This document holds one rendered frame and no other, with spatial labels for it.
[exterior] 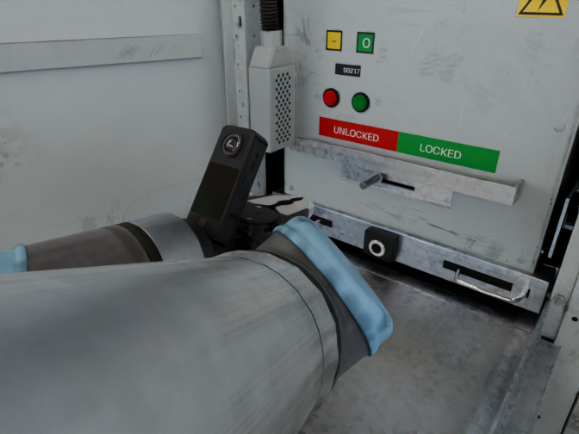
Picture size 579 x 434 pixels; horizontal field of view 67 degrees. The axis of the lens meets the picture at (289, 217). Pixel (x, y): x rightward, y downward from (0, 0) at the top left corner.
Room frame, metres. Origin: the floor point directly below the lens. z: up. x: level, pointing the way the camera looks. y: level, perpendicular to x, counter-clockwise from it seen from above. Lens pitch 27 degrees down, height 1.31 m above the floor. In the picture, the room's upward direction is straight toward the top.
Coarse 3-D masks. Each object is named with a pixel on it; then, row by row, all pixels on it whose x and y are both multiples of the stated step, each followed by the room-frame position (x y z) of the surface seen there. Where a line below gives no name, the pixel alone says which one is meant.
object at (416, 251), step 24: (312, 216) 0.80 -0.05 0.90; (336, 216) 0.77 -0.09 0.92; (360, 240) 0.73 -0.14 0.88; (408, 240) 0.67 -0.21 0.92; (432, 240) 0.66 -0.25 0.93; (408, 264) 0.67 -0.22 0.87; (432, 264) 0.64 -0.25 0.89; (456, 264) 0.62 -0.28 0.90; (480, 264) 0.60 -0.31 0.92; (504, 264) 0.58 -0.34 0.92; (504, 288) 0.57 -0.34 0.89; (528, 288) 0.55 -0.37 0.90
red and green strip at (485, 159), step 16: (320, 128) 0.81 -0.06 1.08; (336, 128) 0.79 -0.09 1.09; (352, 128) 0.77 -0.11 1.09; (368, 128) 0.75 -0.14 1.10; (368, 144) 0.75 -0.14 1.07; (384, 144) 0.73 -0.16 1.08; (400, 144) 0.71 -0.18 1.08; (416, 144) 0.69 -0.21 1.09; (432, 144) 0.68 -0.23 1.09; (448, 144) 0.66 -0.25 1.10; (464, 144) 0.64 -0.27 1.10; (448, 160) 0.66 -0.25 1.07; (464, 160) 0.64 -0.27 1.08; (480, 160) 0.63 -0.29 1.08; (496, 160) 0.61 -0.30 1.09
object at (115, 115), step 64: (0, 0) 0.71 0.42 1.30; (64, 0) 0.76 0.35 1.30; (128, 0) 0.81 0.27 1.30; (192, 0) 0.87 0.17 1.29; (0, 64) 0.69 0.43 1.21; (64, 64) 0.73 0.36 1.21; (128, 64) 0.80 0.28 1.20; (192, 64) 0.87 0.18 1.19; (0, 128) 0.69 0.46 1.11; (64, 128) 0.74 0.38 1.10; (128, 128) 0.79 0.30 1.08; (192, 128) 0.86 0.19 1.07; (0, 192) 0.67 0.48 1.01; (64, 192) 0.72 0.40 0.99; (128, 192) 0.78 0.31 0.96; (192, 192) 0.85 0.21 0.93
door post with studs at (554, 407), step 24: (576, 240) 0.50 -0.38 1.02; (576, 264) 0.50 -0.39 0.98; (576, 288) 0.49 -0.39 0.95; (552, 312) 0.50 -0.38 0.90; (576, 312) 0.48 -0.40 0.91; (552, 336) 0.50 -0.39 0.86; (576, 336) 0.48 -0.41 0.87; (576, 360) 0.47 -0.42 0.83; (552, 384) 0.48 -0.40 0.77; (576, 384) 0.46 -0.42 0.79; (552, 408) 0.47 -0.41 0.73; (552, 432) 0.47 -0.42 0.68
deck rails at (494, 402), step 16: (512, 336) 0.50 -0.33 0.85; (528, 336) 0.50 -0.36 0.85; (512, 352) 0.47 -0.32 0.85; (528, 352) 0.42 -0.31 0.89; (496, 368) 0.44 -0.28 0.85; (512, 368) 0.44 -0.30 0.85; (528, 368) 0.44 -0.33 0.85; (496, 384) 0.41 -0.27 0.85; (512, 384) 0.35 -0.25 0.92; (480, 400) 0.39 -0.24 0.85; (496, 400) 0.39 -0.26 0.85; (512, 400) 0.39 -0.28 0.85; (480, 416) 0.36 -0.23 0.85; (496, 416) 0.31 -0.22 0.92; (464, 432) 0.34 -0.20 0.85; (480, 432) 0.34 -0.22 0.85; (496, 432) 0.33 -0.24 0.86
